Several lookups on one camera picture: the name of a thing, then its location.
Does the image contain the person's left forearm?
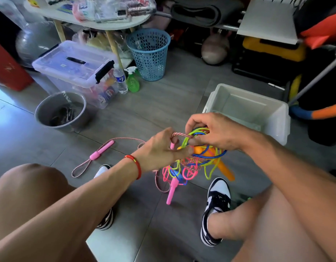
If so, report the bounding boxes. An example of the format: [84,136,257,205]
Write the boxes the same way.
[0,158,140,262]

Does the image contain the black white left shoe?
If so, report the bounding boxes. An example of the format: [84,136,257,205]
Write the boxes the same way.
[93,163,115,231]

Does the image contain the pink thick handled jump rope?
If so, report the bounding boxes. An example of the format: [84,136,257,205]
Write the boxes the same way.
[71,128,209,179]

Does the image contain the grey flat board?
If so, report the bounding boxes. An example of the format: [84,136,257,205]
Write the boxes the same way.
[237,0,299,45]

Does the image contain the multicoloured hula hoop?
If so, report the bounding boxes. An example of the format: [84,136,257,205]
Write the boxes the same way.
[290,76,336,120]

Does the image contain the person's left hand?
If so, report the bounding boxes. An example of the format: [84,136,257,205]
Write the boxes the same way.
[131,127,195,174]

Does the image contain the brown ball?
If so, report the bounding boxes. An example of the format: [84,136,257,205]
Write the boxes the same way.
[201,32,230,66]

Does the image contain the black white shoe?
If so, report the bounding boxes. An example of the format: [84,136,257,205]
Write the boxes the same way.
[200,177,232,247]
[93,163,115,231]

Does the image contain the yellow rope orange handles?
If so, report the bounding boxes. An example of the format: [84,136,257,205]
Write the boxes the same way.
[173,127,235,183]

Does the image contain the clear bin with black latches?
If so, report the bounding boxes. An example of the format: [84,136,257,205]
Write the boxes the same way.
[32,41,117,110]

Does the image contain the clear plastic bag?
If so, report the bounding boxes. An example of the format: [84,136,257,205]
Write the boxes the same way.
[124,0,157,17]

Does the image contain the green spray bottle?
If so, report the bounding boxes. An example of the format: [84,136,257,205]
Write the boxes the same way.
[125,66,141,94]

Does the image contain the white metal pole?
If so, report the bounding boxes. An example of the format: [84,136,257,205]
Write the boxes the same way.
[288,52,336,104]

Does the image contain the yellow black case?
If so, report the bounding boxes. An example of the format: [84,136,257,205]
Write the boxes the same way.
[243,36,307,63]

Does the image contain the red bag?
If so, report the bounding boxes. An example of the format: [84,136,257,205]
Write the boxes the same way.
[0,41,35,92]

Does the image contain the person's right forearm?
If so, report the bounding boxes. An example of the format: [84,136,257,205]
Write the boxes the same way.
[241,134,336,262]

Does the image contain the person's right leg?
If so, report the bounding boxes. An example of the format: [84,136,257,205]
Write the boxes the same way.
[209,185,333,262]

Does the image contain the person's left leg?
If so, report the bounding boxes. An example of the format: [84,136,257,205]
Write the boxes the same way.
[0,163,111,262]

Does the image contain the grey metal basin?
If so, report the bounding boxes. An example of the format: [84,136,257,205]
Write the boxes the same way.
[34,91,88,132]

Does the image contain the white plastic bag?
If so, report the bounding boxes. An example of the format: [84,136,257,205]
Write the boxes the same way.
[0,0,29,28]

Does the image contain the grey folded mat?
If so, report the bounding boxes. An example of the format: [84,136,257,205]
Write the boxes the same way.
[170,0,245,28]

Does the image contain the black white right shoe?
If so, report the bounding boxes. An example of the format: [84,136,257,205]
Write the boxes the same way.
[200,177,232,247]

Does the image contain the blue mesh plastic basket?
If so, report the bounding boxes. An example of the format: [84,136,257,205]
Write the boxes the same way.
[126,28,171,82]

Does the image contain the white round table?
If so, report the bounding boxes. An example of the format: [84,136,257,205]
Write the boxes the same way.
[24,0,152,69]

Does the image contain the person's leg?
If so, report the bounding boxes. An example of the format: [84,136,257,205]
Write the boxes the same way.
[0,163,111,262]
[209,185,333,262]

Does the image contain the white plastic bin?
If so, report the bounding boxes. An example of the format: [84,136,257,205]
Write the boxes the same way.
[202,83,291,146]

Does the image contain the black red inflatable toy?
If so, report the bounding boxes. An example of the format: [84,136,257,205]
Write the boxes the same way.
[296,0,336,49]

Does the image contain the small plastic water bottle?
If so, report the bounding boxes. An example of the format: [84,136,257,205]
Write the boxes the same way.
[113,67,128,95]

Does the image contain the grey exercise ball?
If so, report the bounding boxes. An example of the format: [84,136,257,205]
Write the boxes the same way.
[15,21,62,66]

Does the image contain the red string bracelet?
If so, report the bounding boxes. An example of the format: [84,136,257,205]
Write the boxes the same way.
[123,154,142,180]

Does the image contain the pink white packet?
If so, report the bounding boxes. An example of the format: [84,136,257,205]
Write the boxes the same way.
[72,0,96,21]

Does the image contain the person's right hand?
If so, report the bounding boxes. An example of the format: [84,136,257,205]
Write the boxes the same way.
[185,112,256,152]

